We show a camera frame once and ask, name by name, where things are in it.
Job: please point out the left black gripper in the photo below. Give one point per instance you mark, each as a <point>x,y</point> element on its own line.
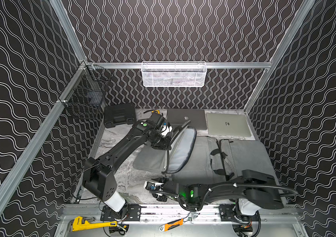
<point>162,142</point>

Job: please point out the silver laptop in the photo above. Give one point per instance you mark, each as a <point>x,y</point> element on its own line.
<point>227,125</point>

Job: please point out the grey zippered laptop bag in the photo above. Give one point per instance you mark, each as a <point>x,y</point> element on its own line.
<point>241,155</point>

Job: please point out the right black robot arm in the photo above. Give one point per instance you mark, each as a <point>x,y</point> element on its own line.
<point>258,188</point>

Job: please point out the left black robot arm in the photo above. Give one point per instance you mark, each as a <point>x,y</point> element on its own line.
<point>99,174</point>

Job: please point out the yellow tape measure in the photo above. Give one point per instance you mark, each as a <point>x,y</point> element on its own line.
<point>153,111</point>

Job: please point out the orange adjustable wrench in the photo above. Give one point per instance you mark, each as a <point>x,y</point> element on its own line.
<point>176,223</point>

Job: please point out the black plastic tool case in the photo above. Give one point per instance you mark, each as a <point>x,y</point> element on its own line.
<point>119,114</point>

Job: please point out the yellow pipe wrench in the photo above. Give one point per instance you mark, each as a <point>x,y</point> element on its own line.
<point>82,223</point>

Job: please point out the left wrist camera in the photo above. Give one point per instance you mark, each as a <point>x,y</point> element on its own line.
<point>166,129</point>

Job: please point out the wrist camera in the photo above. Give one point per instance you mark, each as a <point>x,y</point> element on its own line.
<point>166,129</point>
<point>152,186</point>

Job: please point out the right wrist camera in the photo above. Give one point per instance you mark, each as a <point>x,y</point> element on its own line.
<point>152,186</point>

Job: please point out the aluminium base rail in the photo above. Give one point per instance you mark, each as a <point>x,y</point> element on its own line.
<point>210,214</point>

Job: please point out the white wire mesh basket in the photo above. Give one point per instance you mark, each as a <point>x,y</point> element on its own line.
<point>173,74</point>

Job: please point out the black wire basket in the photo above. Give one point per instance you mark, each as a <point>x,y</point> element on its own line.
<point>86,100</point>

